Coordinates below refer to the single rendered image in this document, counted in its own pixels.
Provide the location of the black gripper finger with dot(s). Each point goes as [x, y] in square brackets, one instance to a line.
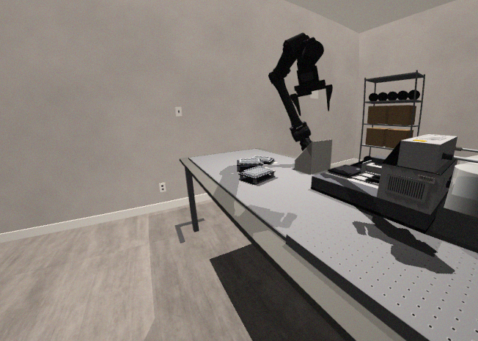
[328, 92]
[294, 98]

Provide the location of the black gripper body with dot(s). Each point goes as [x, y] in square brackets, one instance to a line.
[302, 91]

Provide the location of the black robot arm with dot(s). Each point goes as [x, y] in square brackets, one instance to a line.
[307, 52]

